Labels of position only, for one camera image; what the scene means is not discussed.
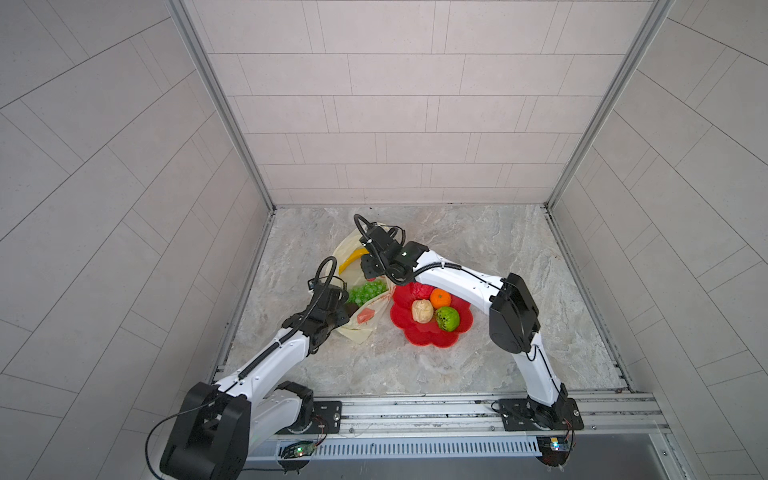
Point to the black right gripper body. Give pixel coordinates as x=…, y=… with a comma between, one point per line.
x=377, y=263

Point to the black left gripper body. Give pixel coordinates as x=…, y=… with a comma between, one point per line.
x=337, y=318

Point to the beige garlic bulb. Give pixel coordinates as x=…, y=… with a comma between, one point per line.
x=422, y=311

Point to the orange tangerine fruit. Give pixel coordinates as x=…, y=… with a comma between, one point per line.
x=440, y=298

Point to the green star fruit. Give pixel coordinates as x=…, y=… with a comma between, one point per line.
x=447, y=318

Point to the red flower-shaped plastic plate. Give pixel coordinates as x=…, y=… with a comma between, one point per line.
x=427, y=334

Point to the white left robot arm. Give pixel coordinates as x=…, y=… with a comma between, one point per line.
x=220, y=423

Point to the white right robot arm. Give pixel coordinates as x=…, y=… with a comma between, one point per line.
x=512, y=312

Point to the yellow banana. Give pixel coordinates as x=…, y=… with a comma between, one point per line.
x=353, y=257

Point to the green grape bunch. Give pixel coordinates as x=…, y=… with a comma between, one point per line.
x=362, y=294

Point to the left green circuit board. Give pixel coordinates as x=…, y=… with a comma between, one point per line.
x=298, y=450

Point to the green circuit board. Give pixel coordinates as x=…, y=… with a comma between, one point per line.
x=555, y=451
x=298, y=450

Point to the right green circuit board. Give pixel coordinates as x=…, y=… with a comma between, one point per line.
x=555, y=451

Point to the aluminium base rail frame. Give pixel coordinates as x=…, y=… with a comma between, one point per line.
x=467, y=426

